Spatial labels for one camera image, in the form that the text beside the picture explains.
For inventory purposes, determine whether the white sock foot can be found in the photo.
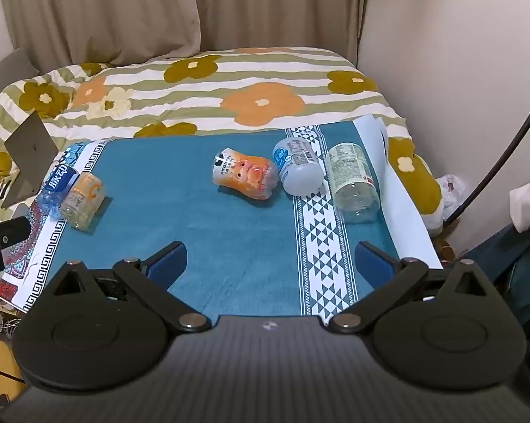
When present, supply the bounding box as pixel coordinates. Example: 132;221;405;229
509;182;530;233

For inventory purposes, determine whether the grey open laptop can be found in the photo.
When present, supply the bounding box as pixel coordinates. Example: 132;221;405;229
2;111;58;208

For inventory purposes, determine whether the orange label clear cup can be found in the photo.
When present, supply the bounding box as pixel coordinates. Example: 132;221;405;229
59;172;106;231

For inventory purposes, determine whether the beige curtain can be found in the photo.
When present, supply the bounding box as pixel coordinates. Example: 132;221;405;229
2;0;365;72

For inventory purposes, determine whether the floral striped bed quilt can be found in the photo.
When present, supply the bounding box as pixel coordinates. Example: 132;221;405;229
0;47;445;230

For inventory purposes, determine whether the white blue label cup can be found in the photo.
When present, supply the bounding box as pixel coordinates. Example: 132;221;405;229
273;136;324;197

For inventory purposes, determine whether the orange cartoon print cup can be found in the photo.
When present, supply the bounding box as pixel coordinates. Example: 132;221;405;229
212;148;279;201

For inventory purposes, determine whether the black cable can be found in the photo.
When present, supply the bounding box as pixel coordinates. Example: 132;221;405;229
441;79;530;227

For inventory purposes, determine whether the white plastic bag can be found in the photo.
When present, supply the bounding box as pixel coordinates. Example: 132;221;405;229
437;174;466;220

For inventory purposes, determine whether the teal patterned cloth mat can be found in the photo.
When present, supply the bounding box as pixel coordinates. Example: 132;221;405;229
0;117;439;319

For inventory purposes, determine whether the grey headboard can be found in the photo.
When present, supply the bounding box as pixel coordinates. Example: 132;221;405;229
0;48;38;93

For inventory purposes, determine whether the blue plastic bottle cup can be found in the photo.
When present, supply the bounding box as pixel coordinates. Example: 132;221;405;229
37;163;79;219

